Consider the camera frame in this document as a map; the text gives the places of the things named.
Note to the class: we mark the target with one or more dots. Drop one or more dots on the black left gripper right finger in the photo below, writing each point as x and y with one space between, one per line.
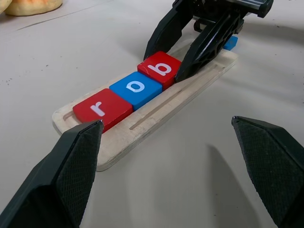
275 171

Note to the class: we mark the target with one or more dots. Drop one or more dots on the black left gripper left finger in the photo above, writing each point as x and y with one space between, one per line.
59 180

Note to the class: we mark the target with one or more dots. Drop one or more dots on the row of letter blocks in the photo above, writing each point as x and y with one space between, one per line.
166 114

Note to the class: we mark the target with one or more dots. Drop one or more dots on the blue letter o block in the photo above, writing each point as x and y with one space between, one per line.
148 95

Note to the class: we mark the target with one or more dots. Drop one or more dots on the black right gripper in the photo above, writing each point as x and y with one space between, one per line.
228 6

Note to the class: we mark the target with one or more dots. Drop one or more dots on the blue letter t block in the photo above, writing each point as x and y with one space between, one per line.
231 44

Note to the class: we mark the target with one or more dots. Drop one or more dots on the red letter r block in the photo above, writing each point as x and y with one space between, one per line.
118 111

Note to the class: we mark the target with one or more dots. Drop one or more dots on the red letter b block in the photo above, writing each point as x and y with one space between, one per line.
152 67

